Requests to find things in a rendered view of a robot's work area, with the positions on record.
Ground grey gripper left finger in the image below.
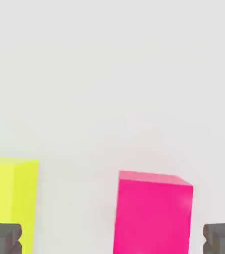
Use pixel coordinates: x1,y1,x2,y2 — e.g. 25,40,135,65
0,223,23,254

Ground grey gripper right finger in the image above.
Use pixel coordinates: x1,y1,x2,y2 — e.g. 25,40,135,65
203,223,225,254

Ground large yellow box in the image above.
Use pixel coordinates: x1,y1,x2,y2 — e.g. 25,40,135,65
0,156,40,254

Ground large pink box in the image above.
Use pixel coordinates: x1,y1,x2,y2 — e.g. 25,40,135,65
112,170,194,254

